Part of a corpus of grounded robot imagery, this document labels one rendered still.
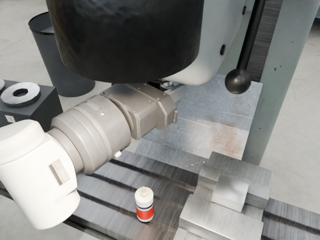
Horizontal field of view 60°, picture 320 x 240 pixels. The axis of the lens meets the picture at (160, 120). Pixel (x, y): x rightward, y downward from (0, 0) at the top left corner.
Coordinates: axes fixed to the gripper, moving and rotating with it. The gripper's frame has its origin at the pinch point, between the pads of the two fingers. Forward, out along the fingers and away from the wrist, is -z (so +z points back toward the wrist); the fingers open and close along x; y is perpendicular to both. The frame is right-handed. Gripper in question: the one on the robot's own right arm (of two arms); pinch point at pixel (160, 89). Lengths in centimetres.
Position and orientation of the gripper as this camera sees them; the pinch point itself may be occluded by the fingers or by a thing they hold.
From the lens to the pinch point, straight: 46.5
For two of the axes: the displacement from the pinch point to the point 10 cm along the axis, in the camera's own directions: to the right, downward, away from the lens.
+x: -7.5, -4.4, 4.9
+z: -6.6, 4.9, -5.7
